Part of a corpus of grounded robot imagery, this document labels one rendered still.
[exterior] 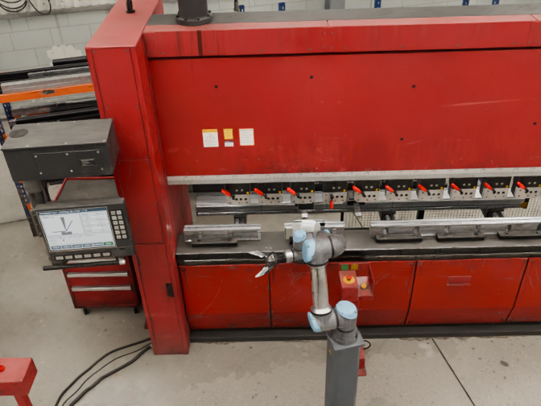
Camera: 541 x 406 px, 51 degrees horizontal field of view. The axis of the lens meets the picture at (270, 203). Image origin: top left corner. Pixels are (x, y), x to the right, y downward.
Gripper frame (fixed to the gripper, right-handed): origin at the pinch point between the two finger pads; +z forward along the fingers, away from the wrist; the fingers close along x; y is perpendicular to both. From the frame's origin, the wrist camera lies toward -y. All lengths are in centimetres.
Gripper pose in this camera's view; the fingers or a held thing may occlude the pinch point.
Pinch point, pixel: (251, 265)
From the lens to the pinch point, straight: 338.2
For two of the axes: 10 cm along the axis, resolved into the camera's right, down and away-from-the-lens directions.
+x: 2.6, 9.0, -3.6
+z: -9.6, 1.9, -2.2
